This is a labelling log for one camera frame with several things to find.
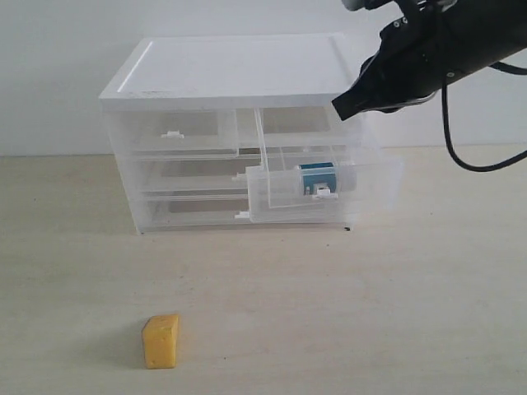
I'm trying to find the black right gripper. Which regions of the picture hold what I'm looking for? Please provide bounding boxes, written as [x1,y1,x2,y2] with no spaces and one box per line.
[331,7,449,121]

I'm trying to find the teal bottle with white cap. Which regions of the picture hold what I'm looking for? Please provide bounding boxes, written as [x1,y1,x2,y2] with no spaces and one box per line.
[298,162,337,198]

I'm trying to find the yellow cheese wedge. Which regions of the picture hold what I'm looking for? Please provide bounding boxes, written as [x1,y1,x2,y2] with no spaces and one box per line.
[142,314,179,369]

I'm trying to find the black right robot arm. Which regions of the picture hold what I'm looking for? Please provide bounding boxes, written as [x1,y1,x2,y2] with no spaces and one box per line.
[332,0,526,120]

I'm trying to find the white plastic drawer cabinet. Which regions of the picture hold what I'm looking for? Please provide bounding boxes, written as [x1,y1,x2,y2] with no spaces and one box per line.
[97,34,374,236]

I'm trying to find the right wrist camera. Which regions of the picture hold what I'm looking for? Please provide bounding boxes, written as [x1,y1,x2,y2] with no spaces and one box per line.
[339,0,454,12]

